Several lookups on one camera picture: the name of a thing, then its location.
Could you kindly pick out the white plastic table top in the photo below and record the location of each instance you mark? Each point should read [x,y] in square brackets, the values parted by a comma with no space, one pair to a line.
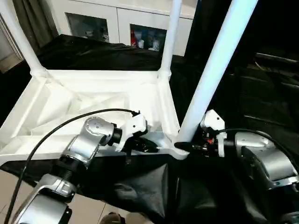
[93,98]

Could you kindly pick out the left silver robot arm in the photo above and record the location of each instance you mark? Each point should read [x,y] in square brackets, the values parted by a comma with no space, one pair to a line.
[79,149]

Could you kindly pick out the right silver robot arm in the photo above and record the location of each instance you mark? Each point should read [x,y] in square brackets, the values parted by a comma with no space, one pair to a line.
[264,158]

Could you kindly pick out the black plastic mat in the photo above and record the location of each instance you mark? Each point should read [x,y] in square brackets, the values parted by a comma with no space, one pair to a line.
[261,102]

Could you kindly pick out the white glass-door cabinet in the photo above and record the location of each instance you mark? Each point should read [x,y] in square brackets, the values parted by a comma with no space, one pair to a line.
[117,14]

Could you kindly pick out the grey curtain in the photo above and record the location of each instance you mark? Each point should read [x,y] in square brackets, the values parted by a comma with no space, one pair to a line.
[35,18]

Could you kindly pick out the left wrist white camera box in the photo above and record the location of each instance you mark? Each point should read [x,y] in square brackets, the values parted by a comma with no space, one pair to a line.
[133,126]

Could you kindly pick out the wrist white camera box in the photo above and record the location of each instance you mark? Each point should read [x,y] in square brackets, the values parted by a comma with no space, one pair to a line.
[133,126]
[214,122]

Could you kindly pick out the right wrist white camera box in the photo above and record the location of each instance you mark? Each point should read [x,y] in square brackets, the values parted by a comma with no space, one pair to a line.
[214,122]

